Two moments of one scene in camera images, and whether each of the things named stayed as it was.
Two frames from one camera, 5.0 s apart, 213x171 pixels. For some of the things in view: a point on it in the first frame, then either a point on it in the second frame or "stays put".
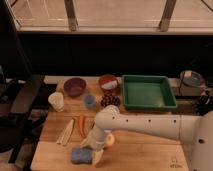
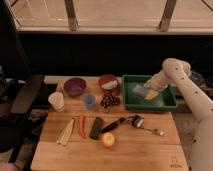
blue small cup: (89, 101) stays put
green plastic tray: (147, 92) stays put
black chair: (19, 88) stays put
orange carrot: (82, 126) stays put
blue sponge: (81, 155) to (139, 90)
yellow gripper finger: (97, 156) to (147, 85)
